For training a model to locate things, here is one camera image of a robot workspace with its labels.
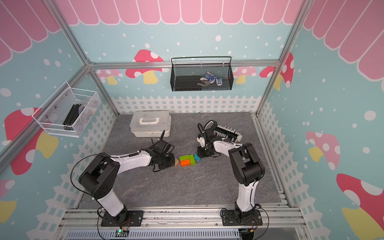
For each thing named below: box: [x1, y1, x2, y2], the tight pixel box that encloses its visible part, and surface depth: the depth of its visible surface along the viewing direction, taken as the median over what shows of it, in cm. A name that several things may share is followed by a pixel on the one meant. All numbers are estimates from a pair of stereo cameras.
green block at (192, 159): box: [188, 154, 196, 166], surface depth 95 cm
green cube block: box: [179, 154, 190, 161], surface depth 96 cm
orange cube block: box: [180, 159, 191, 167], surface depth 94 cm
